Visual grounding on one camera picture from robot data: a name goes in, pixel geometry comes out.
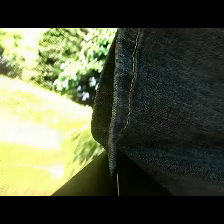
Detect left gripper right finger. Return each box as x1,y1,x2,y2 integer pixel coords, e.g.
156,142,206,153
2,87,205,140
117,149,174,197

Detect dark blue jeans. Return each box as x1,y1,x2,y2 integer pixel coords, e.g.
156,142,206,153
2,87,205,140
90,28,224,197

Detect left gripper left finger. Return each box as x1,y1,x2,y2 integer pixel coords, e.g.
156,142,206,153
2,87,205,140
51,150,118,197

